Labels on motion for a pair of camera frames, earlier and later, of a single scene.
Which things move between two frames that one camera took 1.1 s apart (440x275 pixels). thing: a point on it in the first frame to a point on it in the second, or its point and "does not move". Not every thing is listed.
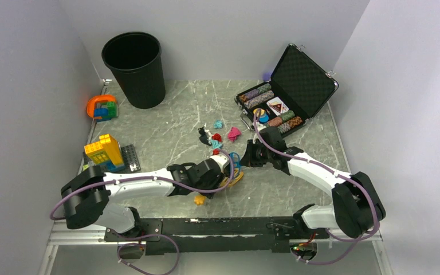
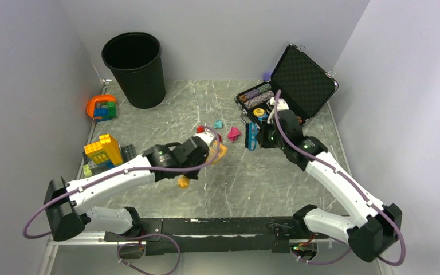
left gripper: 216,182 to 193,174
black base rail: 167,236 does not move
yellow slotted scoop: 200,200 to 184,181
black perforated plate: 130,158 does not move
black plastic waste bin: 134,58 does not move
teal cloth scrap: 218,124 does not move
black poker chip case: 299,87 does not move
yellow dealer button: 262,112 does not move
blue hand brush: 235,164 to 253,129
